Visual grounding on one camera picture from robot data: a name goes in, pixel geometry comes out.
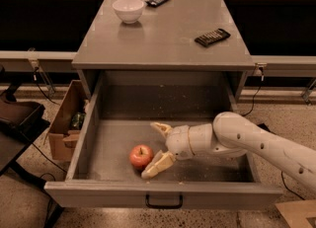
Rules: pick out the red apple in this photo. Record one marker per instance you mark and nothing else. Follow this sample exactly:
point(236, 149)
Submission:
point(140, 156)

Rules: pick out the white ceramic bowl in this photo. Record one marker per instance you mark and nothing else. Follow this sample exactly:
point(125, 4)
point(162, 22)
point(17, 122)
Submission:
point(128, 11)

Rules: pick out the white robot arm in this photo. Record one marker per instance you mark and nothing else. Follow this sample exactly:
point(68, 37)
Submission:
point(232, 135)

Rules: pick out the grey cabinet counter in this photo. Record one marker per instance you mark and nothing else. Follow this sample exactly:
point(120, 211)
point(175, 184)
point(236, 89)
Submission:
point(164, 38)

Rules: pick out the black snack bar wrapper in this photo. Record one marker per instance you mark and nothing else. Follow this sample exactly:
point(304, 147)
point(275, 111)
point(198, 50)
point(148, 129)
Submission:
point(213, 37)

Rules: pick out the green packet in box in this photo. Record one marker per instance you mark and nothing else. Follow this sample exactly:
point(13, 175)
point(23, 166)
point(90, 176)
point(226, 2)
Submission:
point(77, 121)

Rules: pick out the black drawer handle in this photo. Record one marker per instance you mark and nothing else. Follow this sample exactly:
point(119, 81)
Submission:
point(159, 202)

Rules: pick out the cardboard piece bottom right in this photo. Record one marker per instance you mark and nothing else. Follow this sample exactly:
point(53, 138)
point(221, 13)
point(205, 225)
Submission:
point(298, 214)

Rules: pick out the black chair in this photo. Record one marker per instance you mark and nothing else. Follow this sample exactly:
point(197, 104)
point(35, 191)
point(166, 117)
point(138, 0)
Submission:
point(21, 124)

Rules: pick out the brown cardboard box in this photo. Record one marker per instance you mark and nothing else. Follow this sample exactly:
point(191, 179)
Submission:
point(62, 138)

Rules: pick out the open grey drawer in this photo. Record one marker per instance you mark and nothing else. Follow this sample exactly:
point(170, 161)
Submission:
point(123, 106)

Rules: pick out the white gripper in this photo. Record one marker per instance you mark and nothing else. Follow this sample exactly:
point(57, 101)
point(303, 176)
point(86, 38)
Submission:
point(178, 140)

